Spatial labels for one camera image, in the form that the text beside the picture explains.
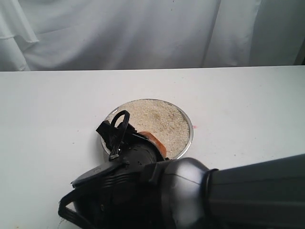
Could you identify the white backdrop cloth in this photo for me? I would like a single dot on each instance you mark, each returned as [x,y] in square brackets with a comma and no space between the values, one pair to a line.
[58,35]

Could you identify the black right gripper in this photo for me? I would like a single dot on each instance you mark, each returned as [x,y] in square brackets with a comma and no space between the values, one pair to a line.
[123,146]

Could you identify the brown wooden cup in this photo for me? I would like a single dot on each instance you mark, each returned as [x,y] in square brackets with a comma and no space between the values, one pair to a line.
[162,149]

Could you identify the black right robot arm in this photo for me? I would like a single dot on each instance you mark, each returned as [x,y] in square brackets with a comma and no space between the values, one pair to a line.
[140,189]

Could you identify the round metal plate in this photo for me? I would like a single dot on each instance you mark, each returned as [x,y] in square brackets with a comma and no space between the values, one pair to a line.
[188,140]

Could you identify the rice heap on plate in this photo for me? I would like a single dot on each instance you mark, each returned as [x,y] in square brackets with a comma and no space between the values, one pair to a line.
[162,121]

